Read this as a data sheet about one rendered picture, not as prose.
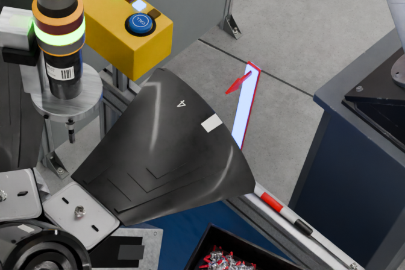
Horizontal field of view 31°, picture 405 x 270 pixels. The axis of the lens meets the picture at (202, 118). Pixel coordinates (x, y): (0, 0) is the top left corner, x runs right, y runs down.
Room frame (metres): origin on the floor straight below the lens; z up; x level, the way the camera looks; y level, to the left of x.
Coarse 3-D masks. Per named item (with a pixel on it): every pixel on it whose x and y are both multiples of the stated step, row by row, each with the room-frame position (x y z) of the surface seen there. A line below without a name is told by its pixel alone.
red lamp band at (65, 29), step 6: (36, 18) 0.41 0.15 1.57; (78, 18) 0.41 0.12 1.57; (36, 24) 0.41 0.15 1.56; (42, 24) 0.40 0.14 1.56; (66, 24) 0.40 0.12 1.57; (72, 24) 0.41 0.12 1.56; (78, 24) 0.41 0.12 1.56; (42, 30) 0.40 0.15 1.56; (48, 30) 0.40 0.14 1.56; (54, 30) 0.40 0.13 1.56; (60, 30) 0.40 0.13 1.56; (66, 30) 0.40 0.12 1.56; (72, 30) 0.41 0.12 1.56
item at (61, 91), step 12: (48, 60) 0.41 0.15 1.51; (60, 60) 0.40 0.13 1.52; (72, 60) 0.41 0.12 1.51; (48, 72) 0.41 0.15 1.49; (60, 72) 0.40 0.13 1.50; (72, 72) 0.41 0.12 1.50; (60, 84) 0.40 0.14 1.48; (72, 84) 0.41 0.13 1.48; (60, 96) 0.41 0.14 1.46; (72, 96) 0.41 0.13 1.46
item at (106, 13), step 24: (96, 0) 0.90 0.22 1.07; (120, 0) 0.91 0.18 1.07; (144, 0) 0.92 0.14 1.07; (96, 24) 0.85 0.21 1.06; (120, 24) 0.85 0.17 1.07; (168, 24) 0.87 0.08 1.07; (96, 48) 0.85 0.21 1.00; (120, 48) 0.82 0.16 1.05; (144, 48) 0.82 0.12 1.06; (168, 48) 0.87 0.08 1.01; (144, 72) 0.82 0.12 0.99
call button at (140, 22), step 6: (132, 18) 0.86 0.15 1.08; (138, 18) 0.87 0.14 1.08; (144, 18) 0.87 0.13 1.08; (150, 18) 0.87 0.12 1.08; (132, 24) 0.85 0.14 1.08; (138, 24) 0.85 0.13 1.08; (144, 24) 0.85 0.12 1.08; (150, 24) 0.86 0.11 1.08; (132, 30) 0.84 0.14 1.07; (138, 30) 0.84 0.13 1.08; (144, 30) 0.84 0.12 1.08
